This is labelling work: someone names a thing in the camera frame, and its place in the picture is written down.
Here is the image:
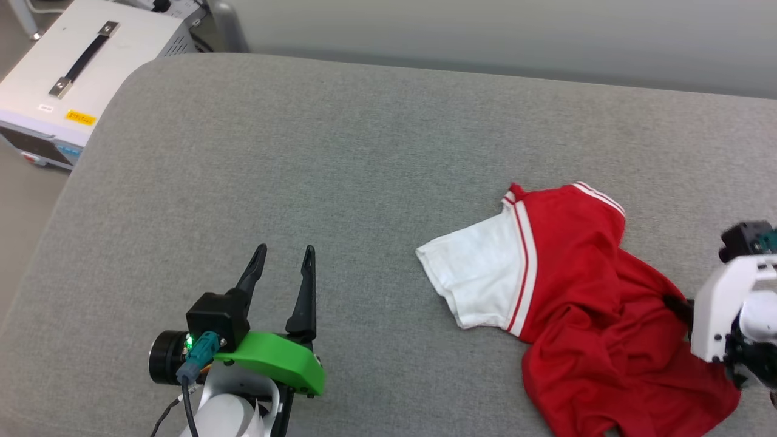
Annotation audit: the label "white equipment box, black handle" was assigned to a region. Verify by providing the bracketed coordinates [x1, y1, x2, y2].
[0, 0, 204, 172]

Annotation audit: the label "red and white sports jersey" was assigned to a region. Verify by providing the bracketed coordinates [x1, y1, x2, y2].
[416, 181, 742, 437]

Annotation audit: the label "white table leg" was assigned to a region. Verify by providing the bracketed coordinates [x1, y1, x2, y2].
[9, 0, 43, 41]

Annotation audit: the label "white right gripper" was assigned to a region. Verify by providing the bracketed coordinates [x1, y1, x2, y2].
[663, 255, 777, 365]

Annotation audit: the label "grey partition post with foot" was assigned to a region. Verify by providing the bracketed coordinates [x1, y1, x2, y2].
[206, 0, 249, 54]

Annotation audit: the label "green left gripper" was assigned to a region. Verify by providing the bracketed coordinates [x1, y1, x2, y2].
[212, 244, 327, 398]

